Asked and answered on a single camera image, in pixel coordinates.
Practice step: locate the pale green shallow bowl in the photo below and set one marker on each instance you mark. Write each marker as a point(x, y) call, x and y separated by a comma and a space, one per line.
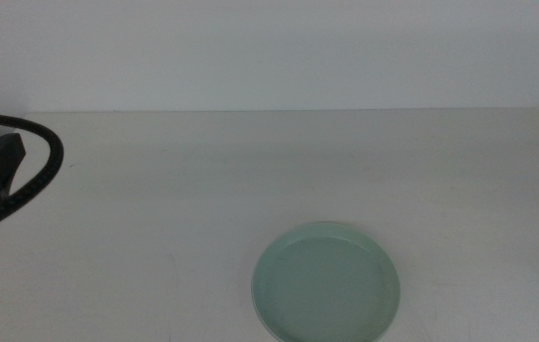
point(326, 285)

